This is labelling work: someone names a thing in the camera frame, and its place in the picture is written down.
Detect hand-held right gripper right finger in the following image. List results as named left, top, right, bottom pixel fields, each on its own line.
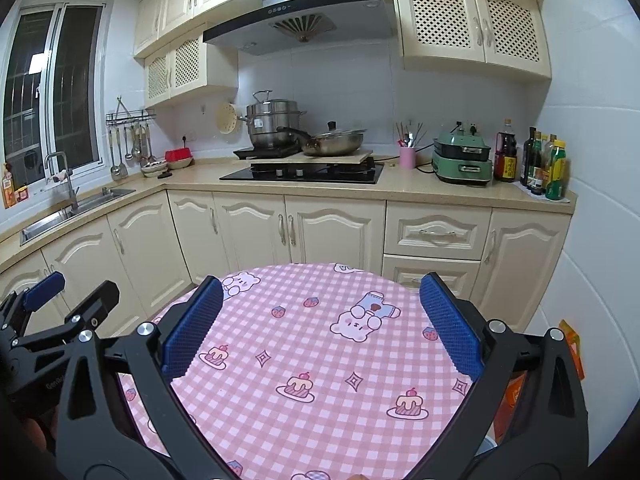
left=415, top=272, right=588, bottom=480

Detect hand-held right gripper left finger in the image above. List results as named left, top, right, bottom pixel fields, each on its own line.
left=55, top=275, right=236, bottom=480

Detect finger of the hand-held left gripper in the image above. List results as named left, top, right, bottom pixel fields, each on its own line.
left=10, top=281, right=121, bottom=353
left=0, top=271, right=66, bottom=333

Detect cream cabinet drawer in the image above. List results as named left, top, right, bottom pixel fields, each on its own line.
left=382, top=254, right=484, bottom=292
left=384, top=201, right=493, bottom=257

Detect steel sink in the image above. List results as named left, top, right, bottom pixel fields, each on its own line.
left=20, top=187, right=137, bottom=247

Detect metal faucet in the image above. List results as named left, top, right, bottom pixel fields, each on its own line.
left=44, top=151, right=81, bottom=213

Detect cream lower kitchen cabinets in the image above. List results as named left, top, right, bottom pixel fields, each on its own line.
left=0, top=187, right=574, bottom=333

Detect pink checked tablecloth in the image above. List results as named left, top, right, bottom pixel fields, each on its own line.
left=117, top=262, right=501, bottom=480

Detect white bottle mat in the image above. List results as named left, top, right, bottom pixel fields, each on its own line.
left=512, top=180, right=574, bottom=206

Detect green electric cooker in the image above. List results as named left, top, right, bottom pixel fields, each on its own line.
left=431, top=130, right=494, bottom=187

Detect dark soy sauce bottle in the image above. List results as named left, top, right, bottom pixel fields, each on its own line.
left=494, top=119, right=519, bottom=184

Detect dark glass bottle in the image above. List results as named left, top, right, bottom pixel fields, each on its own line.
left=520, top=127, right=539, bottom=189

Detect black glass gas stove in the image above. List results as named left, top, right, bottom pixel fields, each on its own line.
left=219, top=157, right=386, bottom=185

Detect black induction cooker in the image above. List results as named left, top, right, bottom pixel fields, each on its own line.
left=233, top=146, right=301, bottom=161

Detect wooden board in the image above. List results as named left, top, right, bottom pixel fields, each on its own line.
left=250, top=149, right=375, bottom=165

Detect bundle of chopsticks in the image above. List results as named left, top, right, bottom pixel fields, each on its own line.
left=395, top=120, right=429, bottom=149

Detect sliding window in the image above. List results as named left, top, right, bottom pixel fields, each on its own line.
left=2, top=4, right=107, bottom=187

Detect pale yellow round board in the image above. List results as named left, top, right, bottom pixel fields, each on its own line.
left=216, top=102, right=239, bottom=135

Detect steel wok with lid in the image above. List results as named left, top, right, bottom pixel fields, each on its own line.
left=277, top=121, right=367, bottom=157

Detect steel steamer pot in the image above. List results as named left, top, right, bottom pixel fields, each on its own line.
left=239, top=91, right=307, bottom=150

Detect cream lattice door cabinet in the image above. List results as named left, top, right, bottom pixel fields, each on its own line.
left=392, top=0, right=554, bottom=81
left=144, top=22, right=240, bottom=109

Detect range hood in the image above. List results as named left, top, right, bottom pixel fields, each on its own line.
left=202, top=0, right=397, bottom=57

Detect black power cable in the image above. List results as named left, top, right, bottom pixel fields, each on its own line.
left=416, top=144, right=437, bottom=175

